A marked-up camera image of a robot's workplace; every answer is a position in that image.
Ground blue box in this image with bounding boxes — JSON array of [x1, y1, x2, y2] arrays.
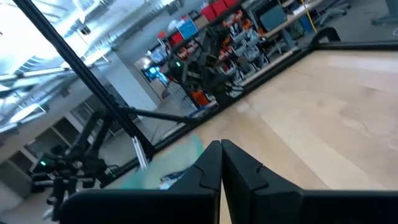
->
[[177, 18, 200, 40]]

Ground grey workbench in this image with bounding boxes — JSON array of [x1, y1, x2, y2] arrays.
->
[[259, 0, 326, 49]]

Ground yellow extension cord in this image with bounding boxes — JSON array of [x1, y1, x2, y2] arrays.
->
[[300, 0, 318, 34]]

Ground silver aluminium bar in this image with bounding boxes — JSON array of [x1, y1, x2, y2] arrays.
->
[[130, 135, 150, 171]]

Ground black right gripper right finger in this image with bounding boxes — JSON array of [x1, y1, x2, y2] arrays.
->
[[221, 139, 398, 224]]

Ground green translucent plastic bin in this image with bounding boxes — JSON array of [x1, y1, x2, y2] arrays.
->
[[119, 133, 205, 191]]

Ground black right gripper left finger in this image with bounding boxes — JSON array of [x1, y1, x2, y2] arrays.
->
[[59, 139, 223, 224]]

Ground red storage bins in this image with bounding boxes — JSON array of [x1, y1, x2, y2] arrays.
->
[[200, 0, 239, 21]]

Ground storage shelf with bins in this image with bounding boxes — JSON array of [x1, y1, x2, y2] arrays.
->
[[149, 0, 312, 106]]

